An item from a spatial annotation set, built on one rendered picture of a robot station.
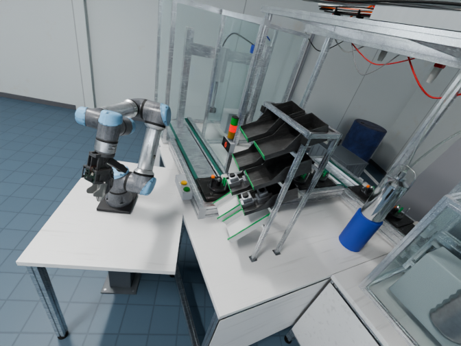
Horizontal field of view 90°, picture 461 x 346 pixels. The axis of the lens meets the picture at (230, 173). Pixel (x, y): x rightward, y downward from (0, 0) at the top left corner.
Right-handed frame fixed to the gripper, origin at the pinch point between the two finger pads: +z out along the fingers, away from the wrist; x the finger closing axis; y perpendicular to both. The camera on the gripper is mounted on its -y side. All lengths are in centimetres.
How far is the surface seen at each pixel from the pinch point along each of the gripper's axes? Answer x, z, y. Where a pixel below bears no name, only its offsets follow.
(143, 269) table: 17.0, 35.2, -16.9
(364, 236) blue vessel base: 118, -2, -95
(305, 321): 106, 68, -87
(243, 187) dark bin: 43, -13, -50
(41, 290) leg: -29, 66, -2
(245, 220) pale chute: 51, 3, -50
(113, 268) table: 5.5, 37.0, -10.0
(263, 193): 56, -17, -41
